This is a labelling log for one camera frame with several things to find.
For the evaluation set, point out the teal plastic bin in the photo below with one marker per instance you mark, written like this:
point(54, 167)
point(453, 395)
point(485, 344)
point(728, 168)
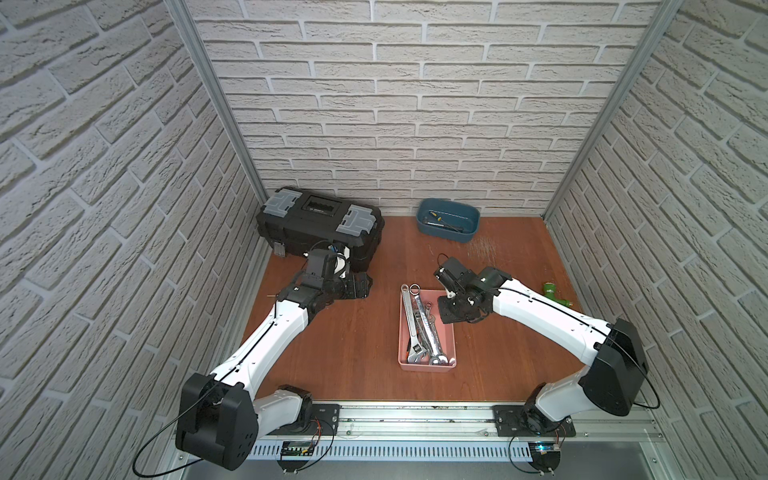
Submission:
point(466, 216)

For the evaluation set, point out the black plastic toolbox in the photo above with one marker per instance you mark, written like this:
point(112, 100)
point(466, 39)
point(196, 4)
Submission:
point(295, 221)

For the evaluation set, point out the large silver combination wrench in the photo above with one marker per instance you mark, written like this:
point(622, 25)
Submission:
point(416, 351)

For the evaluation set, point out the controller board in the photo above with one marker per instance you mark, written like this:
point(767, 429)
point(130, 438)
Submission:
point(545, 457)
point(296, 455)

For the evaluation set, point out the left controller board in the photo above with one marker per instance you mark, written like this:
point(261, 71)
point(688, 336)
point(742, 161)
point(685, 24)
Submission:
point(296, 455)

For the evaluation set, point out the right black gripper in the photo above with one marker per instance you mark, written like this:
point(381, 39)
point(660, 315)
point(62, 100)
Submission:
point(446, 318)

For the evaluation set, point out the silver adjustable wrench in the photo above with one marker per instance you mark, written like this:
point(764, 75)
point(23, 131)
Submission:
point(437, 355)

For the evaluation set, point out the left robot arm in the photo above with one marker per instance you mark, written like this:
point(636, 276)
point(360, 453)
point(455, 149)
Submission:
point(221, 414)

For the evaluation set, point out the right controller board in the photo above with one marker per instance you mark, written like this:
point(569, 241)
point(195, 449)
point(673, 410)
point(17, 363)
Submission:
point(545, 457)

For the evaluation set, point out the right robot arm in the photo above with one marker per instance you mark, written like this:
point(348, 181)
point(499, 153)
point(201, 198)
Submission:
point(614, 363)

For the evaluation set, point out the pink plastic storage box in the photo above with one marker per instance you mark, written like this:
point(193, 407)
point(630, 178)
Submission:
point(425, 343)

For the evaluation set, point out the screwdriver in teal bin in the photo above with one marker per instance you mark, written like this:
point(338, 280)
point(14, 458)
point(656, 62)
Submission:
point(435, 220)

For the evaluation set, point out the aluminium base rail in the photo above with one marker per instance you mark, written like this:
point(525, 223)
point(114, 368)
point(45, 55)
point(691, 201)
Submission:
point(476, 421)

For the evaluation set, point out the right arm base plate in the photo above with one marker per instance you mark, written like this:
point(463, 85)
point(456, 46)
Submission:
point(513, 420)

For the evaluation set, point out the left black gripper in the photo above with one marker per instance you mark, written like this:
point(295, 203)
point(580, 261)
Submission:
point(358, 285)

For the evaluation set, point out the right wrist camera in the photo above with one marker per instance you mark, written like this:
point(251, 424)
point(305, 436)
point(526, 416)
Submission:
point(454, 276)

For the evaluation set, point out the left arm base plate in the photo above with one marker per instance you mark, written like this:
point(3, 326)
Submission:
point(319, 417)

